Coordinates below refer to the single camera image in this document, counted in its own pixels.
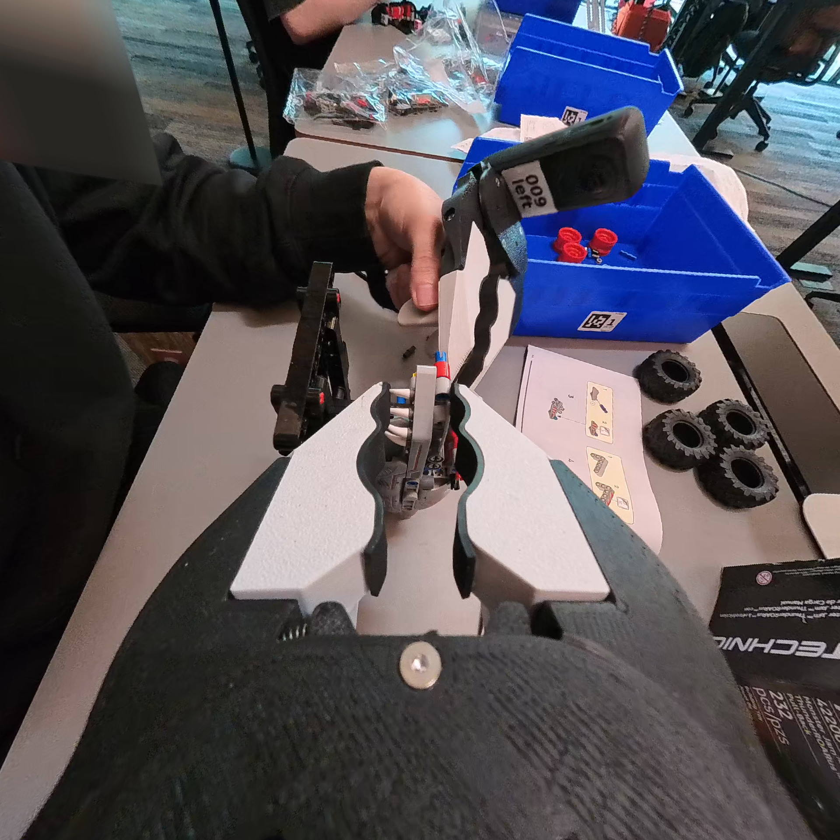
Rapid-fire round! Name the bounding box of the person's dark-clothed body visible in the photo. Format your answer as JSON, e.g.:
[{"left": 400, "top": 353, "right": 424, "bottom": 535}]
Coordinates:
[{"left": 0, "top": 131, "right": 217, "bottom": 756}]

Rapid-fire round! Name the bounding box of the black toy set box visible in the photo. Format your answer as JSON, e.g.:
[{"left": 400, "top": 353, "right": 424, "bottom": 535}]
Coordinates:
[{"left": 709, "top": 559, "right": 840, "bottom": 840}]

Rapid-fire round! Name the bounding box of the red black toy model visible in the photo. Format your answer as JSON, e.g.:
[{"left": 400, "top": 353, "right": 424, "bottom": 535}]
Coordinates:
[{"left": 371, "top": 0, "right": 434, "bottom": 34}]

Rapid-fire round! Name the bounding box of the grey desk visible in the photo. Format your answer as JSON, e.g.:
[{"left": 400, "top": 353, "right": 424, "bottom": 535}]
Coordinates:
[
  {"left": 294, "top": 20, "right": 697, "bottom": 164},
  {"left": 0, "top": 138, "right": 840, "bottom": 840}
]

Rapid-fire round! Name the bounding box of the open instruction booklet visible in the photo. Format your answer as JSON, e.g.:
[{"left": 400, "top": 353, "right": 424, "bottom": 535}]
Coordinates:
[{"left": 515, "top": 344, "right": 664, "bottom": 552}]

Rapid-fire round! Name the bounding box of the person's left hand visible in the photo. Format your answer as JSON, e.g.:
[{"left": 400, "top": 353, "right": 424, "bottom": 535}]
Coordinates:
[{"left": 364, "top": 167, "right": 448, "bottom": 312}]

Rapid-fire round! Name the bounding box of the black toy brick chassis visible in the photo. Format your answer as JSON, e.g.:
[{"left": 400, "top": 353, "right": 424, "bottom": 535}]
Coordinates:
[{"left": 271, "top": 261, "right": 352, "bottom": 455}]

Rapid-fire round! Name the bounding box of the white card sheet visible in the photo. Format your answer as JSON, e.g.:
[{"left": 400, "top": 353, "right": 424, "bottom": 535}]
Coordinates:
[{"left": 802, "top": 492, "right": 840, "bottom": 562}]

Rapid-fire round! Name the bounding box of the orange crate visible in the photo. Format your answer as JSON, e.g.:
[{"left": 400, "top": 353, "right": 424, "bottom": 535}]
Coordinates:
[{"left": 613, "top": 0, "right": 670, "bottom": 34}]

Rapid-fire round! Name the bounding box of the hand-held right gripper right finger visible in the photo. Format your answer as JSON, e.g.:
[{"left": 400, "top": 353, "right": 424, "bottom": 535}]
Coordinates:
[{"left": 453, "top": 384, "right": 613, "bottom": 619}]

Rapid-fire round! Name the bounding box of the person's left forearm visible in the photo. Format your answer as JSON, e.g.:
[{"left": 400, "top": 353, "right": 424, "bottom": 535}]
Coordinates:
[{"left": 85, "top": 154, "right": 385, "bottom": 309}]

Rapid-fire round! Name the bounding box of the black sign stand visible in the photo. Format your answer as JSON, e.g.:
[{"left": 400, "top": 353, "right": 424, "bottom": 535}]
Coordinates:
[{"left": 210, "top": 0, "right": 273, "bottom": 175}]

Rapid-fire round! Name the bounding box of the blue plastic parts bin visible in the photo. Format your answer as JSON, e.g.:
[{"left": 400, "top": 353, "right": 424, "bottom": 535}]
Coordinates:
[
  {"left": 492, "top": 13, "right": 683, "bottom": 135},
  {"left": 456, "top": 134, "right": 791, "bottom": 345}
]

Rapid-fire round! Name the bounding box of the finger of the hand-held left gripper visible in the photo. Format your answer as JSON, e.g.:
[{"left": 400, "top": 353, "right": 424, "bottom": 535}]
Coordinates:
[
  {"left": 433, "top": 225, "right": 496, "bottom": 389},
  {"left": 466, "top": 264, "right": 522, "bottom": 391}
]

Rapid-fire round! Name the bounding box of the black toy tyre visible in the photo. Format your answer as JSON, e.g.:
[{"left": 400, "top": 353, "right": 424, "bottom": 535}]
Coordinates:
[
  {"left": 635, "top": 350, "right": 702, "bottom": 403},
  {"left": 699, "top": 399, "right": 769, "bottom": 450},
  {"left": 643, "top": 410, "right": 716, "bottom": 470},
  {"left": 696, "top": 446, "right": 778, "bottom": 508}
]

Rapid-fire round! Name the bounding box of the dark flat panel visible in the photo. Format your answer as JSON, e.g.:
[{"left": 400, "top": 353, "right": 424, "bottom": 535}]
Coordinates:
[{"left": 712, "top": 311, "right": 840, "bottom": 500}]

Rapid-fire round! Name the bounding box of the grey toy brick model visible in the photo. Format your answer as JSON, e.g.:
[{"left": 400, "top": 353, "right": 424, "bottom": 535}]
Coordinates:
[{"left": 377, "top": 351, "right": 473, "bottom": 519}]

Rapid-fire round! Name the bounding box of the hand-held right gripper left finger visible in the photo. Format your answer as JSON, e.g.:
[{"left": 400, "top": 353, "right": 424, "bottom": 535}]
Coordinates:
[{"left": 230, "top": 384, "right": 389, "bottom": 616}]

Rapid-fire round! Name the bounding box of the black office chair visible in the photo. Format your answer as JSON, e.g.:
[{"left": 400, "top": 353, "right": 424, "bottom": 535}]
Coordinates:
[{"left": 682, "top": 0, "right": 772, "bottom": 153}]

